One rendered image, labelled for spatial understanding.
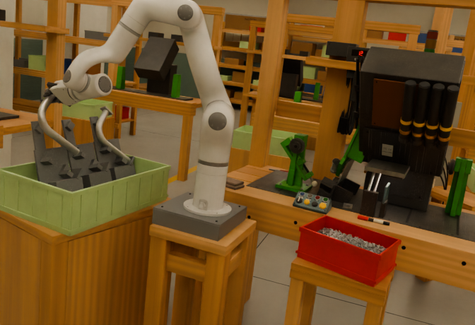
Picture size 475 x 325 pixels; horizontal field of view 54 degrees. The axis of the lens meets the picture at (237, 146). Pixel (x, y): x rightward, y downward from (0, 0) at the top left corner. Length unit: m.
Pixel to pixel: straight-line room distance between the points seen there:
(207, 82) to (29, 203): 0.84
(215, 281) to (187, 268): 0.12
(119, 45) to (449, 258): 1.47
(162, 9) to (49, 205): 0.84
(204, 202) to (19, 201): 0.73
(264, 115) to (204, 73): 1.01
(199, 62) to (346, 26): 1.05
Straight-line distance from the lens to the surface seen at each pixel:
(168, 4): 1.72
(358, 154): 2.19
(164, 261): 1.86
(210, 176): 1.78
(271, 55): 2.67
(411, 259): 2.02
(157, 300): 1.94
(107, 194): 1.96
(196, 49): 1.74
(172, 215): 1.79
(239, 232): 1.84
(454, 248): 1.99
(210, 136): 1.71
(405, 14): 12.23
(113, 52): 1.79
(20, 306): 2.20
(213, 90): 1.79
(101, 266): 2.09
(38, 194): 1.95
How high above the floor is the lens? 1.54
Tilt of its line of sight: 12 degrees down
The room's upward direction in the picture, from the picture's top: 7 degrees clockwise
